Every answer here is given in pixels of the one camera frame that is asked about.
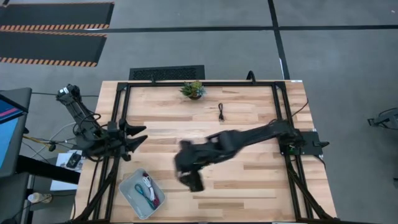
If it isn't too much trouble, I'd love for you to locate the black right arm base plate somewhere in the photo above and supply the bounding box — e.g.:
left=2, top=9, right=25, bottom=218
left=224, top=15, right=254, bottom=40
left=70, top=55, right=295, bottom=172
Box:
left=277, top=130, right=330, bottom=157

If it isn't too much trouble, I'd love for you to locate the black side desk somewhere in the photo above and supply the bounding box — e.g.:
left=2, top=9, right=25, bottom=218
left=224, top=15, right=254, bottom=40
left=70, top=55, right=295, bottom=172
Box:
left=16, top=154, right=81, bottom=185

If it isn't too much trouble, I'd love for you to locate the light grey plastic tray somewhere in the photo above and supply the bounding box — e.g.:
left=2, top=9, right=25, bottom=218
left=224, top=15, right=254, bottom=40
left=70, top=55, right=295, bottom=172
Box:
left=118, top=167, right=167, bottom=220

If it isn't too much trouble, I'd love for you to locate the white USB-C cable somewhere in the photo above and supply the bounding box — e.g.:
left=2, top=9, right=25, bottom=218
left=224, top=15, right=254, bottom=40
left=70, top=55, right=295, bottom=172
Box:
left=142, top=173, right=156, bottom=202

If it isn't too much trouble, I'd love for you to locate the black aluminium table frame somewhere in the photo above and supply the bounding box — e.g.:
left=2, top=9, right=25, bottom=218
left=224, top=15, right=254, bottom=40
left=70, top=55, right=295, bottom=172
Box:
left=73, top=80, right=338, bottom=223

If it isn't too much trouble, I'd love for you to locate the red USB-C cable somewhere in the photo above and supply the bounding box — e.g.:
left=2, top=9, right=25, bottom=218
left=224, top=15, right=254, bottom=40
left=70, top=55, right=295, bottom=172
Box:
left=142, top=173, right=160, bottom=208

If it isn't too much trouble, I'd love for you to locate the clear plastic bottle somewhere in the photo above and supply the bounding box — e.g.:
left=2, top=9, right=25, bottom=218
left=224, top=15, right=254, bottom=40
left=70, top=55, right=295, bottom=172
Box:
left=27, top=192, right=53, bottom=204

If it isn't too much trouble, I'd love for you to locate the black perforated floor grille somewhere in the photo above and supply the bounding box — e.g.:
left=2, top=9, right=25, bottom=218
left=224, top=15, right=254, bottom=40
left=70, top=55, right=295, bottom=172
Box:
left=128, top=65, right=206, bottom=82

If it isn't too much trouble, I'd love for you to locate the computer monitor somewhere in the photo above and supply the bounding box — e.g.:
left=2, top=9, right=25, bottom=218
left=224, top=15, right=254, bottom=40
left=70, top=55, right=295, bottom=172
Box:
left=0, top=87, right=33, bottom=179

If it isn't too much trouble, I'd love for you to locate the small black handheld device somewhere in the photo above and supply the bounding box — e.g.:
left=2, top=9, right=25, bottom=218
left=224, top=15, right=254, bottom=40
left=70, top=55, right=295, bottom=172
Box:
left=65, top=151, right=83, bottom=170

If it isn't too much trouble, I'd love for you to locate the black hazard-striped floor mat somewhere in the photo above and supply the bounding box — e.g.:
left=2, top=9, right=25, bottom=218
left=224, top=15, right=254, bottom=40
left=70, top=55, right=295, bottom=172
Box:
left=0, top=30, right=108, bottom=68
left=0, top=2, right=115, bottom=32

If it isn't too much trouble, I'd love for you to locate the small potted succulent plant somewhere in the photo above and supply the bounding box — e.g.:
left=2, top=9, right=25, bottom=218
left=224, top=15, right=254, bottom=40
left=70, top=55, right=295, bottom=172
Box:
left=179, top=80, right=207, bottom=101

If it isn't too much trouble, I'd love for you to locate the green USB-C cable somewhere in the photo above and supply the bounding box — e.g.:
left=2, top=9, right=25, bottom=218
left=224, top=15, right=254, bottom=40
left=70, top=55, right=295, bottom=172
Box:
left=134, top=183, right=156, bottom=210

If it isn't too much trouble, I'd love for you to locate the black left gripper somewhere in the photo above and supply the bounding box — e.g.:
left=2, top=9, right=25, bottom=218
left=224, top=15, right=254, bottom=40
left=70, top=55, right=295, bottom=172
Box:
left=106, top=118, right=149, bottom=162

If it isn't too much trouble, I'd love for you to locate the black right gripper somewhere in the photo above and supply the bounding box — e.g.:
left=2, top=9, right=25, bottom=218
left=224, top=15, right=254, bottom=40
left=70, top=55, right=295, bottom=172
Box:
left=174, top=139, right=206, bottom=192

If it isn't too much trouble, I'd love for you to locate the white paper sheet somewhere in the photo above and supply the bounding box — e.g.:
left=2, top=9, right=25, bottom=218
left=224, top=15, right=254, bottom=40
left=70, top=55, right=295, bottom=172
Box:
left=49, top=149, right=84, bottom=192

